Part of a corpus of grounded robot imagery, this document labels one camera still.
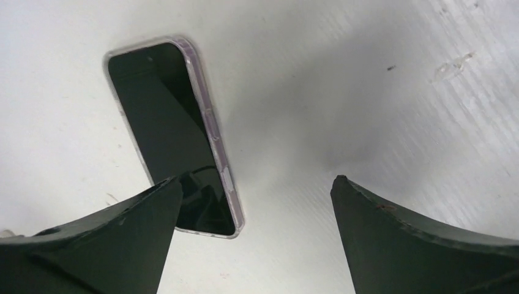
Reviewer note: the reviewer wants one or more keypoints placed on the black smartphone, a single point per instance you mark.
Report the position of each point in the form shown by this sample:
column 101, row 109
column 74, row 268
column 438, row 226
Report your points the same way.
column 157, row 98

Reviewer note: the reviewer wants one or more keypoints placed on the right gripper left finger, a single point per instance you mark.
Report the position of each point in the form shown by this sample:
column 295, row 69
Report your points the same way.
column 119, row 249

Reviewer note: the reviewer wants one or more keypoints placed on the clear phone case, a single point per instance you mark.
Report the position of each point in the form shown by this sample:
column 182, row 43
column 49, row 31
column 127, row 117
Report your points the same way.
column 202, row 96

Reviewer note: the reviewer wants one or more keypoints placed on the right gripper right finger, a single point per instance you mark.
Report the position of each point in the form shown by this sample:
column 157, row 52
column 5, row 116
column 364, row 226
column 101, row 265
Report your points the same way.
column 392, row 249

